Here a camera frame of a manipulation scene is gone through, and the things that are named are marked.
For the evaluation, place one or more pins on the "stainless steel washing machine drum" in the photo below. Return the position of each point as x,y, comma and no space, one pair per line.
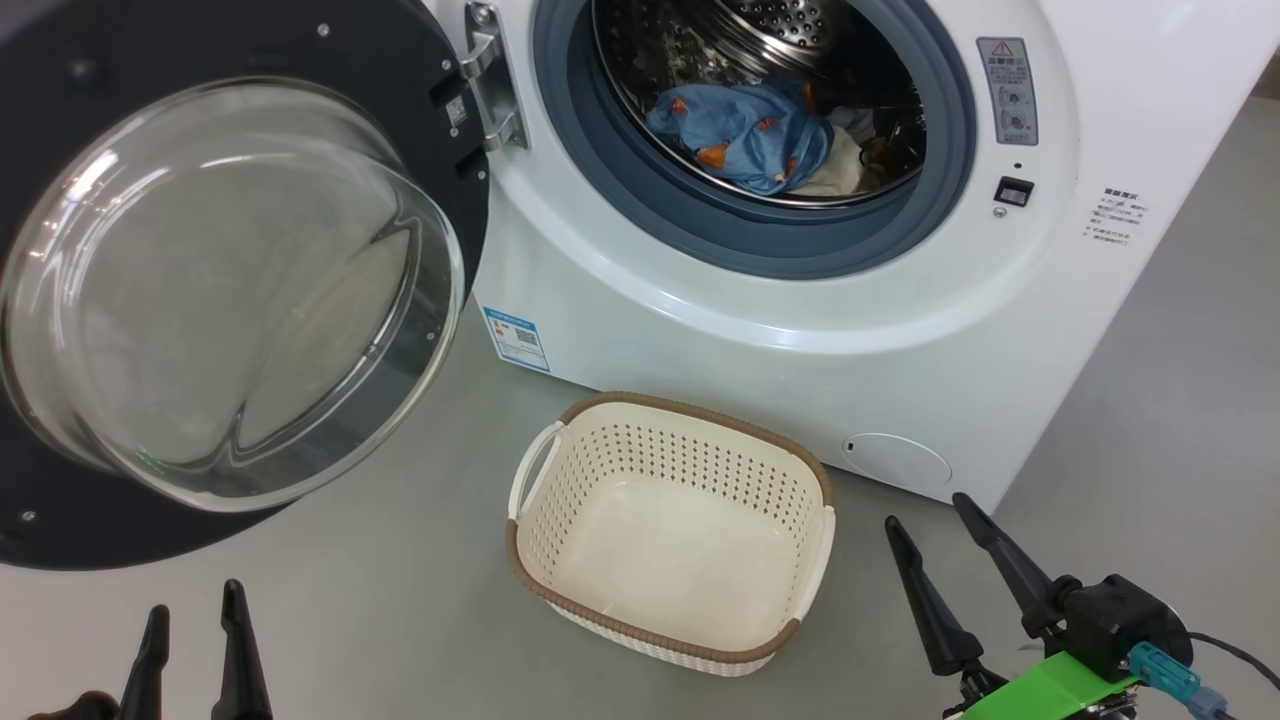
780,30

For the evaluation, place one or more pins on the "cream cartoon print garment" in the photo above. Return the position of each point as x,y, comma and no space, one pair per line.
845,165

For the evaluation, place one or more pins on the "white front-load washing machine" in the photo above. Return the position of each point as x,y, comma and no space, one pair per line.
800,330

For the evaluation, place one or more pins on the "black round glass washer door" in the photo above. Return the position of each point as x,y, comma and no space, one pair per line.
230,290

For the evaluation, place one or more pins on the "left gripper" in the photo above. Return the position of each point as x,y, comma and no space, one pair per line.
85,708

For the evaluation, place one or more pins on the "blue patterned garment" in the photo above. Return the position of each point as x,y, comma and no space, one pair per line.
750,135

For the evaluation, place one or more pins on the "black door latch socket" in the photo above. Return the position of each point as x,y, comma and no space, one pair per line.
1014,191

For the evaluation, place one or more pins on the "blue energy label sticker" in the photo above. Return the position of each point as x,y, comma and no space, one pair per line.
517,340

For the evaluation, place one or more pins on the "grey warning label sticker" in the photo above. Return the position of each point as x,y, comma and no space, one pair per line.
1008,92

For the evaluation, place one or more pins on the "metal door hinge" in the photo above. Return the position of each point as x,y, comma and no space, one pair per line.
495,90

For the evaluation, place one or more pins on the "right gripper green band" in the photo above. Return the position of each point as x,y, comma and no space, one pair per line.
1110,620

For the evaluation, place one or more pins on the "cream perforated laundry basket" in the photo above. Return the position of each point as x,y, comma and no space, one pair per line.
680,540

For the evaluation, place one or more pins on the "white oval filter cover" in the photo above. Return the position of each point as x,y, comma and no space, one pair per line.
897,462

